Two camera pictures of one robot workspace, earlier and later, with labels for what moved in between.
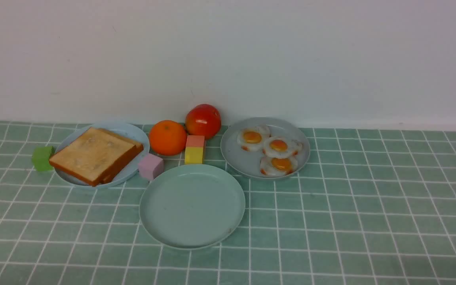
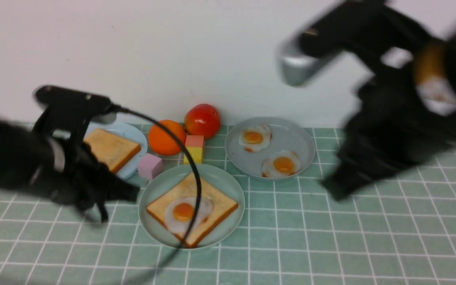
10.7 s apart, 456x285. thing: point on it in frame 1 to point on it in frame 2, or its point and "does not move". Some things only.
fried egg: (282, 147) to (179, 213)
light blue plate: (124, 130) does not move
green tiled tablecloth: (374, 205) does not move
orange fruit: (168, 137) does not move
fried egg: (278, 167) does not move
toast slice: (92, 156) to (223, 205)
